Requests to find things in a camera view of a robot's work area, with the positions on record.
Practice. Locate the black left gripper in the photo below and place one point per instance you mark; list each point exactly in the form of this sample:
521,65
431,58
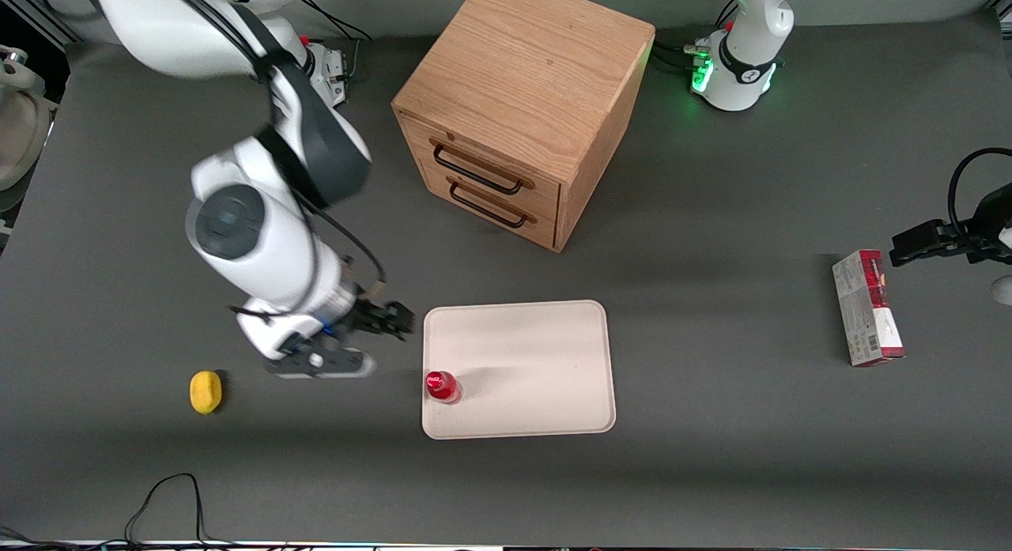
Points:
974,241

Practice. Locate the aluminium frame profile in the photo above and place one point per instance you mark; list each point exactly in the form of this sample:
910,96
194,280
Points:
39,21

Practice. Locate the grey and red carton box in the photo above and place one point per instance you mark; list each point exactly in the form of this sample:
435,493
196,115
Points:
867,307

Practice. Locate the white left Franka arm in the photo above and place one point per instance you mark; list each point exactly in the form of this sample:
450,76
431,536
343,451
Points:
751,37

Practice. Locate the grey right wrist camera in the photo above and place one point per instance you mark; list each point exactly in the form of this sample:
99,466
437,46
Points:
324,364

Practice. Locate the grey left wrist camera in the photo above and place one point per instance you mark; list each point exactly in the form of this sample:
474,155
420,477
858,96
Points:
1004,290

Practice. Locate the red coke bottle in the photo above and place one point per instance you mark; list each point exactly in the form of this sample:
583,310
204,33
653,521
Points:
440,386

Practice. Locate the yellow lemon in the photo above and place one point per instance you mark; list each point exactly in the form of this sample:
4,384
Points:
205,391

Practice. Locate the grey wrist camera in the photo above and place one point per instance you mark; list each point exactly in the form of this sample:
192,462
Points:
324,364
1004,290

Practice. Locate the beige round object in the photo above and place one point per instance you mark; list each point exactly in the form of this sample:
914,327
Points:
20,124

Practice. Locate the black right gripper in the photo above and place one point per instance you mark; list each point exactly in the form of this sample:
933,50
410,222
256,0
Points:
366,314

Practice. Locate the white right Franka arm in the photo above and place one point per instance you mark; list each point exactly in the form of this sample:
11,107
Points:
269,179

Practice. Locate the wooden drawer cabinet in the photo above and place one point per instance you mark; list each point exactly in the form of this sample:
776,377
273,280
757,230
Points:
526,84

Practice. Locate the beige plastic tray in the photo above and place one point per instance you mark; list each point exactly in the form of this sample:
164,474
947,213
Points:
530,361

